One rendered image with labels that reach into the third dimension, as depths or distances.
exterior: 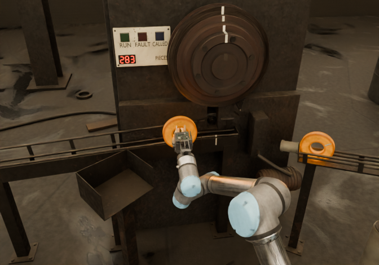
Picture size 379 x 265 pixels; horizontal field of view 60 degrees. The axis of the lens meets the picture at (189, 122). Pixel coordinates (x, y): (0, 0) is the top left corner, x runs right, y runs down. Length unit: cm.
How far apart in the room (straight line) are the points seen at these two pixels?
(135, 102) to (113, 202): 50
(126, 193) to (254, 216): 71
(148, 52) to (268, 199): 91
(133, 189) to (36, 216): 105
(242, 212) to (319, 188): 167
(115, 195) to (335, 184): 174
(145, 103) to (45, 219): 113
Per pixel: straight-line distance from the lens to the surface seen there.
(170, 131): 146
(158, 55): 160
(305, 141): 170
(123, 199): 149
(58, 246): 221
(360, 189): 274
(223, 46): 141
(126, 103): 167
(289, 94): 183
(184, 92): 153
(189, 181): 123
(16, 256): 224
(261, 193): 102
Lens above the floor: 159
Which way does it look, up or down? 29 degrees down
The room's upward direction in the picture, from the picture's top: straight up
